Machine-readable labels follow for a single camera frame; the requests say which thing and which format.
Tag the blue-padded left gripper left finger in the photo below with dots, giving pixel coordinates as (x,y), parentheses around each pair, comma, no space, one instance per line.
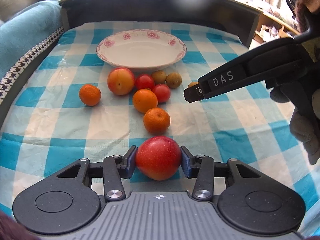
(116,168)

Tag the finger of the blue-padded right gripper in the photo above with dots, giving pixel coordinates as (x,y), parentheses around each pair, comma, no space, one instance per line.
(200,167)

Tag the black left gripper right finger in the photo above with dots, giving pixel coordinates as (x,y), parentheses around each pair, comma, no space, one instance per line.
(193,94)

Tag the brown longan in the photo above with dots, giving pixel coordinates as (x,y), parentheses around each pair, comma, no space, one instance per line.
(173,80)
(159,76)
(192,84)

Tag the red tomato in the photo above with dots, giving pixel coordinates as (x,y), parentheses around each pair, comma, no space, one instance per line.
(144,81)
(162,92)

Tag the red apple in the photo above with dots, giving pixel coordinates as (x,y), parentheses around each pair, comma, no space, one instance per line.
(158,158)

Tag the orange tangerine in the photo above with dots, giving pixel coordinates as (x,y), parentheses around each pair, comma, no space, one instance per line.
(89,94)
(144,100)
(156,121)

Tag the red-yellow peach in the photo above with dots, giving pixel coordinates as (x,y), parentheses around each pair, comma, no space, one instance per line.
(121,81)

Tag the gloved right hand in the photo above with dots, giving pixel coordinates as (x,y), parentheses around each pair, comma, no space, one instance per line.
(306,130)

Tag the wooden side shelf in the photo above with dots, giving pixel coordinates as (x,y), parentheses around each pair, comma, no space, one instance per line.
(275,23)

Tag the white floral plate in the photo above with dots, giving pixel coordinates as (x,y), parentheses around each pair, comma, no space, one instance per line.
(141,50)

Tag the blue checkered tablecloth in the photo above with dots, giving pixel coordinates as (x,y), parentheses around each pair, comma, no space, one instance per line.
(48,126)

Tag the dark coffee table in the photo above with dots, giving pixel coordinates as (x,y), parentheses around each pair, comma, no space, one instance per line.
(226,15)

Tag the houndstooth blanket trim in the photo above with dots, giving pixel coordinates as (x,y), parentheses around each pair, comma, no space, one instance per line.
(29,57)

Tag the teal sofa blanket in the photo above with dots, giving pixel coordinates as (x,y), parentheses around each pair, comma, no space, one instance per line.
(27,29)

